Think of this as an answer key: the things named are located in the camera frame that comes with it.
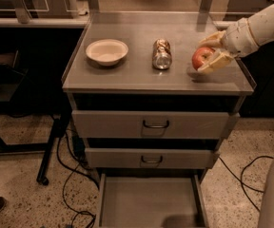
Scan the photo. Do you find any grey drawer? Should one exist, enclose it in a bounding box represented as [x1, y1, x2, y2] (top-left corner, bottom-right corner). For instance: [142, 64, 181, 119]
[94, 174, 209, 228]
[72, 110, 239, 140]
[86, 148, 219, 169]

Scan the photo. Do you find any black floor cable left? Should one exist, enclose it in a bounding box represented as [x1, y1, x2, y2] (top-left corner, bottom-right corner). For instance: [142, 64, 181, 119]
[55, 130, 100, 228]

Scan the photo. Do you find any white horizontal rail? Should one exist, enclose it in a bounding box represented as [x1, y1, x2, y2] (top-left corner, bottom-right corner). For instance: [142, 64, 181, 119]
[0, 12, 232, 31]

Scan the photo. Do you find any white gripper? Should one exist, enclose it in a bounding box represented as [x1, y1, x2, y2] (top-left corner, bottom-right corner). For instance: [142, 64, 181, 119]
[197, 18, 259, 74]

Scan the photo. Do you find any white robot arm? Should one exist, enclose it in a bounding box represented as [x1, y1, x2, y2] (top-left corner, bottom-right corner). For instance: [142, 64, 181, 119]
[198, 4, 274, 228]

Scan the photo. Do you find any crushed aluminium soda can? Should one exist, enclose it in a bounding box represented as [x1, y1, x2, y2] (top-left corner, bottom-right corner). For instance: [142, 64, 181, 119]
[152, 39, 172, 70]

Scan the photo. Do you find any grey bottom drawer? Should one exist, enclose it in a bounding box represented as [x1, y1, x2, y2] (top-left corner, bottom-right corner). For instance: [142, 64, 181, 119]
[94, 174, 209, 228]

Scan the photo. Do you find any grey top drawer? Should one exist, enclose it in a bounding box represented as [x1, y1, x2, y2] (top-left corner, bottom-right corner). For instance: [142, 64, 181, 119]
[72, 110, 239, 140]

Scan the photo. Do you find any black table leg frame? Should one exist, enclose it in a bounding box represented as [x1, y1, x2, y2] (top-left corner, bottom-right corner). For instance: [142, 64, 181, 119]
[0, 115, 70, 185]

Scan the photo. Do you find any black floor cable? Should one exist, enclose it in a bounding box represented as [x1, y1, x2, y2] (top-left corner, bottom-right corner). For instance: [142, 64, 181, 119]
[218, 155, 274, 213]
[55, 130, 100, 228]

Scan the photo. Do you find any red apple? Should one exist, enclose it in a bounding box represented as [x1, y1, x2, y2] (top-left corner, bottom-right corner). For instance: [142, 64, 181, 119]
[192, 47, 215, 70]

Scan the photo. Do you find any black floor cable right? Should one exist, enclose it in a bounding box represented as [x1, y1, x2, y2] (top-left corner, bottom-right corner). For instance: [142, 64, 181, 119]
[218, 155, 274, 213]

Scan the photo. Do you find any white paper bowl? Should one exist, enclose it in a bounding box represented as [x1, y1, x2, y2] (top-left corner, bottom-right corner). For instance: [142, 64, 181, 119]
[86, 39, 128, 67]

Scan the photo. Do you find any grey middle drawer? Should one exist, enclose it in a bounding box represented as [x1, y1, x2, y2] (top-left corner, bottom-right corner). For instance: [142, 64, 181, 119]
[86, 148, 219, 169]

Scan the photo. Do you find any grey metal drawer cabinet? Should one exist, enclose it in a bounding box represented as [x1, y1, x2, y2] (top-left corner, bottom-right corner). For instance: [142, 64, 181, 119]
[61, 10, 257, 180]

